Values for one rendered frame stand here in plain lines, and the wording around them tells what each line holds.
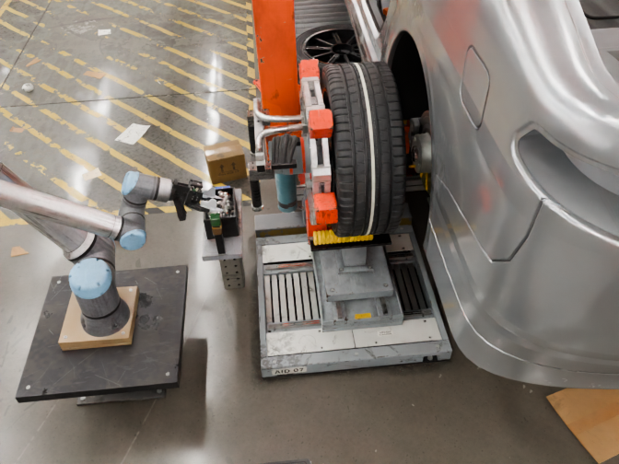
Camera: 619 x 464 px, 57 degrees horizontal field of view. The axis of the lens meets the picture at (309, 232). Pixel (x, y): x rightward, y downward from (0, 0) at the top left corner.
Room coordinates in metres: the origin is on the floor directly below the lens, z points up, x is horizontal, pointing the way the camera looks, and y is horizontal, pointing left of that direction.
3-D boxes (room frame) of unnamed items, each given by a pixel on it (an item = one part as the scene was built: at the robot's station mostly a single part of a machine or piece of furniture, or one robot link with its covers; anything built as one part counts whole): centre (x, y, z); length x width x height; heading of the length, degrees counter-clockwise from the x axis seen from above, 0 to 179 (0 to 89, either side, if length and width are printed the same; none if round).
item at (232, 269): (1.88, 0.39, 0.21); 0.10 x 0.10 x 0.42; 4
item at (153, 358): (1.41, 0.83, 0.15); 0.60 x 0.60 x 0.30; 4
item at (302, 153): (1.77, 0.04, 0.85); 0.21 x 0.14 x 0.14; 94
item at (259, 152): (1.66, 0.08, 1.03); 0.19 x 0.18 x 0.11; 94
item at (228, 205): (1.83, 0.38, 0.51); 0.20 x 0.14 x 0.13; 6
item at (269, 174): (1.59, 0.16, 0.93); 0.09 x 0.05 x 0.05; 94
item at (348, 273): (1.78, -0.20, 0.32); 0.40 x 0.30 x 0.28; 4
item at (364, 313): (1.74, -0.20, 0.13); 0.50 x 0.36 x 0.10; 4
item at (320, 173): (1.77, -0.03, 0.85); 0.54 x 0.07 x 0.54; 4
